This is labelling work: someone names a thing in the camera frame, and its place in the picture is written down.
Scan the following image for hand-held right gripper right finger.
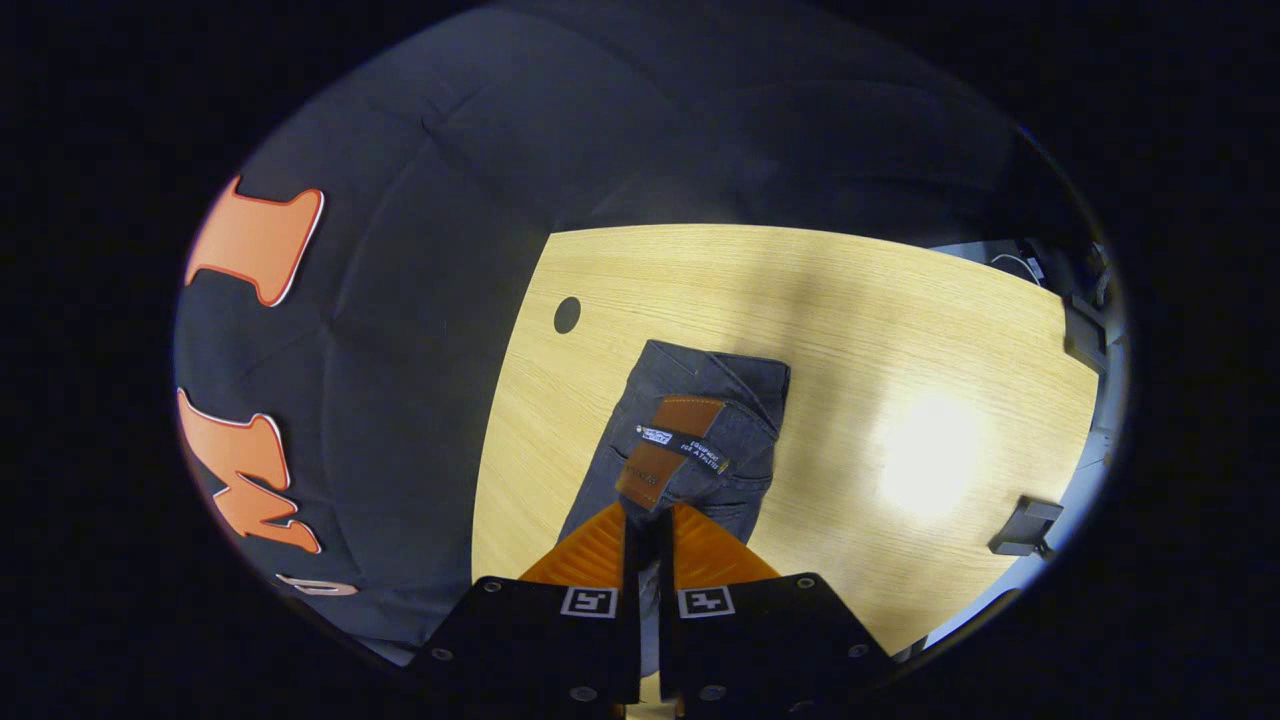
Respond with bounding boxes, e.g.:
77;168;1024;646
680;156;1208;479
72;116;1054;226
658;500;898;709

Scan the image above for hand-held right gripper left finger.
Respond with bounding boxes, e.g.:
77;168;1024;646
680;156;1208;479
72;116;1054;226
405;500;642;707

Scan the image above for dark grey jeans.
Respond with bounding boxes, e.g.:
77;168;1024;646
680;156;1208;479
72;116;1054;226
555;338;793;681

